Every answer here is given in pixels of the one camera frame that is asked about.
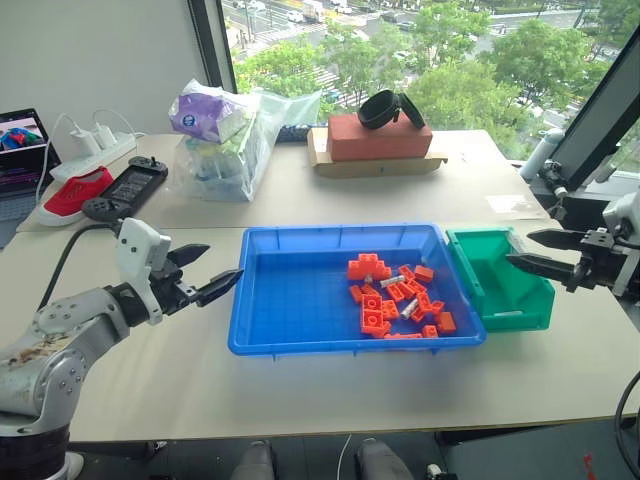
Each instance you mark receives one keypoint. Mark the brown cardboard sheet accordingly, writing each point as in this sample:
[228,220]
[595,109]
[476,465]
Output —
[380,167]

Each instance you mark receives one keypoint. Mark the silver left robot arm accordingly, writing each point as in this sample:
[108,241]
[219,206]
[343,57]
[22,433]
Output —
[60,340]

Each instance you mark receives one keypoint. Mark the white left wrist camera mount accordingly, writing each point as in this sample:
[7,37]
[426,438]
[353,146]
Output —
[135,250]

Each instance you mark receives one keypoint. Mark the green plastic bin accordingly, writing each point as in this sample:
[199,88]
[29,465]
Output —
[500,295]

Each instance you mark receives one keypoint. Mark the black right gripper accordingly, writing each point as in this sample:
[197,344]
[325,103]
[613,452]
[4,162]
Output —
[597,262]

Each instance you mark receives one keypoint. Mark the clear plastic bag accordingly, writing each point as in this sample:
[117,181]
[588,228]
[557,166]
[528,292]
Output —
[235,160]

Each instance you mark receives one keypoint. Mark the red plastic toy brick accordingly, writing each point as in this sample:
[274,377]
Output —
[374,324]

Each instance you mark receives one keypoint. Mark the blue plastic tray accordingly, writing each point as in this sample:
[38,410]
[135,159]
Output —
[295,300]

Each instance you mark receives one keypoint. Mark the white power strip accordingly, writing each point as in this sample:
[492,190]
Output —
[95,157]

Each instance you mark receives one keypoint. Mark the red stepped plastic part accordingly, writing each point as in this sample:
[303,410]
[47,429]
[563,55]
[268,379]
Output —
[367,266]

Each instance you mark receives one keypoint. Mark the white charger plug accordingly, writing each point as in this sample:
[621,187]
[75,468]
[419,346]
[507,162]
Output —
[106,136]
[86,141]

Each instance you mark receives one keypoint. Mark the dark keyboard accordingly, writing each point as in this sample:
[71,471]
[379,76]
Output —
[295,133]

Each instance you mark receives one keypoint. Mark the red canvas shoe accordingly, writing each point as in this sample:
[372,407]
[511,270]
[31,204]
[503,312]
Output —
[75,195]

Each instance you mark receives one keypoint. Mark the open laptop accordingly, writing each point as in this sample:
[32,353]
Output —
[20,150]

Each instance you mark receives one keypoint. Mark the black monitor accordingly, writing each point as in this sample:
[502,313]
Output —
[600,115]

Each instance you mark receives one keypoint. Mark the purple tissue pack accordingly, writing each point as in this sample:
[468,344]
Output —
[210,117]

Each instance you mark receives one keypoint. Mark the flat orange building block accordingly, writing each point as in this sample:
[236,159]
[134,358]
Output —
[402,336]

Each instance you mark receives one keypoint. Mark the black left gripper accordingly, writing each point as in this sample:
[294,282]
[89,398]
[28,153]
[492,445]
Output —
[175,295]

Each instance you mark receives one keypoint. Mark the black handheld game console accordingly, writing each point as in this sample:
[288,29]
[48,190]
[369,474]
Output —
[127,185]

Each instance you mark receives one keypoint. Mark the dark rounded grey shape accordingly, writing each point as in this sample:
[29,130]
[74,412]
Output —
[255,462]
[382,462]

